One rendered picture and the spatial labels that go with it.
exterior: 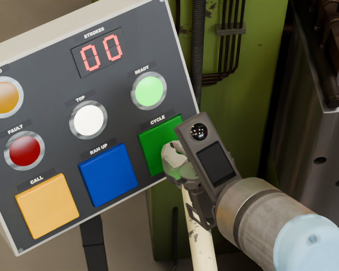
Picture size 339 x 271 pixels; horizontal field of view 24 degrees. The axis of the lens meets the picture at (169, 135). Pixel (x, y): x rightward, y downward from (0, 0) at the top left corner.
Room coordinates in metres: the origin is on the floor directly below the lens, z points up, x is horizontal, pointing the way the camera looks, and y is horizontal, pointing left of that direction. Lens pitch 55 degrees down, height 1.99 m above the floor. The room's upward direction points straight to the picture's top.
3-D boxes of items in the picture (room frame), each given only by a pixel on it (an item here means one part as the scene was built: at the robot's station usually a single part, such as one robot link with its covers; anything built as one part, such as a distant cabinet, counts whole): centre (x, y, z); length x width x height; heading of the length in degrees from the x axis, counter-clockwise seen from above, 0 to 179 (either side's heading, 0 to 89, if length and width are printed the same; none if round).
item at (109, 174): (0.62, 0.09, 1.01); 0.07 x 0.05 x 0.07; 122
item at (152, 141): (0.68, 0.01, 1.00); 0.07 x 0.05 x 0.07; 122
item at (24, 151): (0.61, 0.20, 1.09); 0.05 x 0.03 x 0.04; 97
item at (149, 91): (0.71, 0.03, 1.09); 0.05 x 0.03 x 0.04; 97
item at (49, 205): (0.57, 0.18, 1.01); 0.07 x 0.05 x 0.07; 122
